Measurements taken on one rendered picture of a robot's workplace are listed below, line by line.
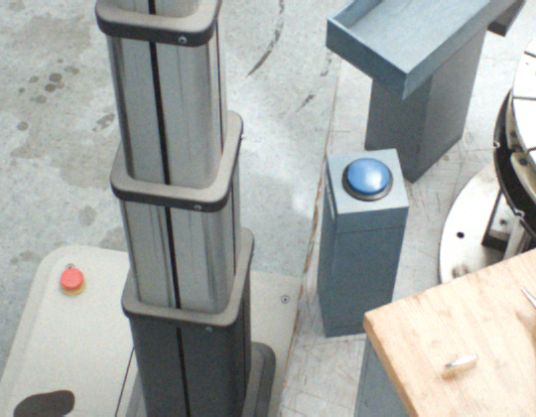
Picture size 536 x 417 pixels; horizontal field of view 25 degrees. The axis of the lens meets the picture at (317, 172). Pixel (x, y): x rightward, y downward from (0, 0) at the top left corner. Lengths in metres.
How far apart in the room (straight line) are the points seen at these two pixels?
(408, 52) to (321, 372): 0.36
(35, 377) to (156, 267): 0.56
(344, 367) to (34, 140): 1.32
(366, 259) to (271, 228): 1.15
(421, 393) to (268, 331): 0.95
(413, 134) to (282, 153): 1.08
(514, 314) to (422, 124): 0.38
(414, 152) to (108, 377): 0.72
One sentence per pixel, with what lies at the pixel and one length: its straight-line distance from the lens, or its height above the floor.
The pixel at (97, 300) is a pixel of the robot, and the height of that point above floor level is 0.26.
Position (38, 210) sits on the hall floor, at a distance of 2.41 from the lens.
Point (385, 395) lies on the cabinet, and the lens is 1.09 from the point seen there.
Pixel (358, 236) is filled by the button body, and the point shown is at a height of 0.99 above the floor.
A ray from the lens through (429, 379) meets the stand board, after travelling 1.01.
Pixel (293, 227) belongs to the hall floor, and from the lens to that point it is 2.35.
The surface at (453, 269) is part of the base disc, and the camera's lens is 1.38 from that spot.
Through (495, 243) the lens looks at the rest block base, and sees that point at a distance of 1.39.
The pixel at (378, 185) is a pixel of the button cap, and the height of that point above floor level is 1.04.
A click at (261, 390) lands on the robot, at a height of 0.29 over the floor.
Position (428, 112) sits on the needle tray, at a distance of 1.36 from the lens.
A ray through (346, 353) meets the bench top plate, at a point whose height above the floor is 0.78.
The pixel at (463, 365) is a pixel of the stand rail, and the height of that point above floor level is 1.08.
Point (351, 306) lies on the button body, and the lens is 1.29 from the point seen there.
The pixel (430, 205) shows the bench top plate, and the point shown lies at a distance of 1.45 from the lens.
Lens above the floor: 1.97
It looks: 54 degrees down
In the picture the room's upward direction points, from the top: 4 degrees clockwise
